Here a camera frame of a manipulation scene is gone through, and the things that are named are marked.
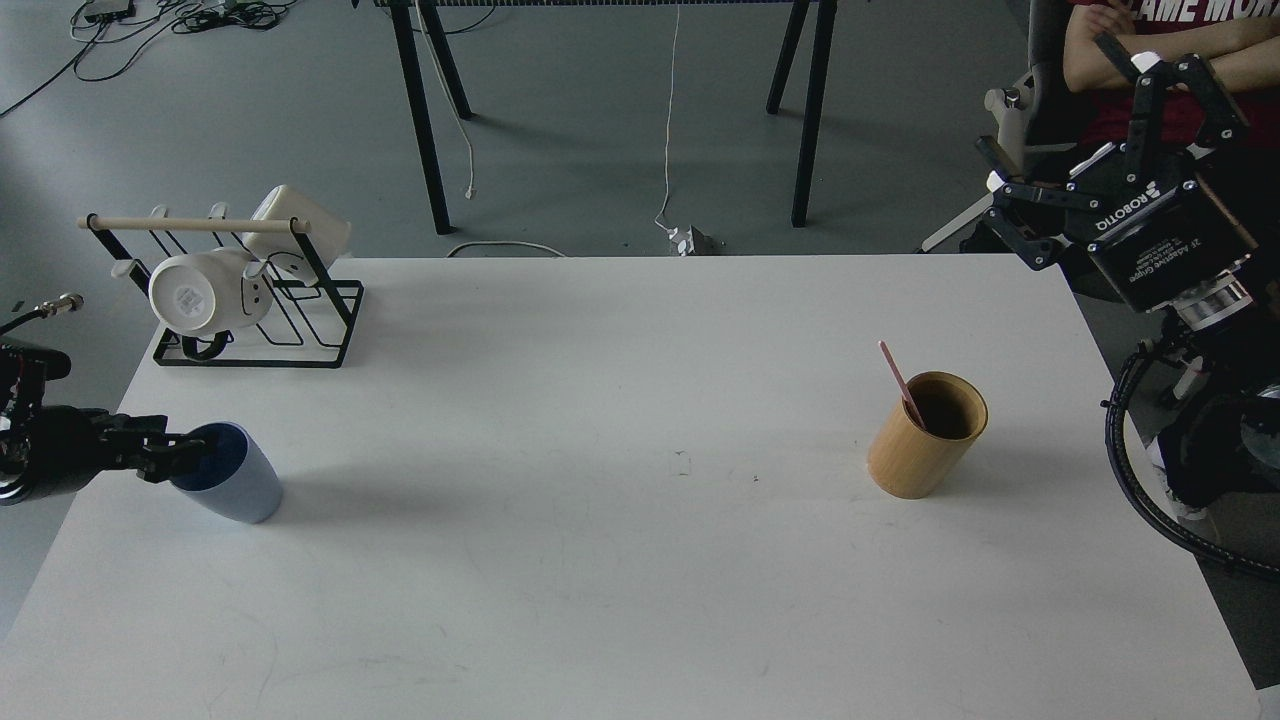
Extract black background table legs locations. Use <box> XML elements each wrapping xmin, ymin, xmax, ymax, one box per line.
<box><xmin>375</xmin><ymin>0</ymin><xmax>838</xmax><ymax>236</ymax></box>

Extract white round mug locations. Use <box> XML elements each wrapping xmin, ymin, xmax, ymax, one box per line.
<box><xmin>147</xmin><ymin>247</ymin><xmax>273</xmax><ymax>337</ymax></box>

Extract blue plastic cup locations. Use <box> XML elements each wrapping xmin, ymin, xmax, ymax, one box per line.
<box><xmin>170</xmin><ymin>421</ymin><xmax>284</xmax><ymax>524</ymax></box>

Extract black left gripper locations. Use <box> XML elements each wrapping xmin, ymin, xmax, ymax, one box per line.
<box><xmin>1</xmin><ymin>405</ymin><xmax>212</xmax><ymax>506</ymax></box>

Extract white hanging cable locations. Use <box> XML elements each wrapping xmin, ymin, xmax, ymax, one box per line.
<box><xmin>654</xmin><ymin>4</ymin><xmax>684</xmax><ymax>237</ymax></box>

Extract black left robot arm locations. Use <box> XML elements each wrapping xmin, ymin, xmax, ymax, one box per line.
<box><xmin>1</xmin><ymin>293</ymin><xmax>230</xmax><ymax>507</ymax></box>

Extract white square mug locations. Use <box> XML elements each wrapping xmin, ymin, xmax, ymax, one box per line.
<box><xmin>243</xmin><ymin>184</ymin><xmax>352</xmax><ymax>272</ymax></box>

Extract black wire mug rack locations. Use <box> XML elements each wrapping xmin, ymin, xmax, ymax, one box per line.
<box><xmin>77</xmin><ymin>208</ymin><xmax>364</xmax><ymax>368</ymax></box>

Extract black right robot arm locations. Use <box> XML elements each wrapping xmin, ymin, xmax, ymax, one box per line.
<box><xmin>977</xmin><ymin>33</ymin><xmax>1277</xmax><ymax>582</ymax></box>

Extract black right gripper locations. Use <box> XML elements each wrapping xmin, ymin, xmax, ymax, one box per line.
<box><xmin>975</xmin><ymin>32</ymin><xmax>1257</xmax><ymax>319</ymax></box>

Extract white power adapter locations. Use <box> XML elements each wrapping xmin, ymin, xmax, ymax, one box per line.
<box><xmin>668</xmin><ymin>225</ymin><xmax>723</xmax><ymax>258</ymax></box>

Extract black floor cables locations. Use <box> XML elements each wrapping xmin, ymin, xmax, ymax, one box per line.
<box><xmin>0</xmin><ymin>0</ymin><xmax>301</xmax><ymax>119</ymax></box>

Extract person in red shirt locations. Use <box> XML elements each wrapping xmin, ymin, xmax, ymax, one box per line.
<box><xmin>1062</xmin><ymin>1</ymin><xmax>1279</xmax><ymax>214</ymax></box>

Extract bamboo cylinder holder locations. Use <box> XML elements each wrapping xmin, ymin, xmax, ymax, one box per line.
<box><xmin>867</xmin><ymin>372</ymin><xmax>989</xmax><ymax>498</ymax></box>

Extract grey office chair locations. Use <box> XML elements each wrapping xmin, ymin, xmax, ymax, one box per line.
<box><xmin>918</xmin><ymin>0</ymin><xmax>1111</xmax><ymax>301</ymax></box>

